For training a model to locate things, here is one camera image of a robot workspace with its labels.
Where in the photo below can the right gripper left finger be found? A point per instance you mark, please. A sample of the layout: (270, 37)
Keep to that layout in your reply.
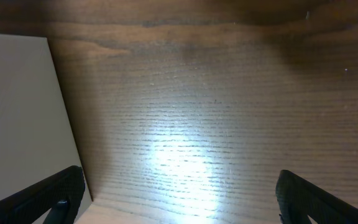
(59, 195)

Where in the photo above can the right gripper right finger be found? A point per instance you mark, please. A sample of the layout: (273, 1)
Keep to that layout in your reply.
(301, 202)

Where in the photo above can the white cardboard box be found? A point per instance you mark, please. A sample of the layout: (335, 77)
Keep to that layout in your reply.
(36, 140)

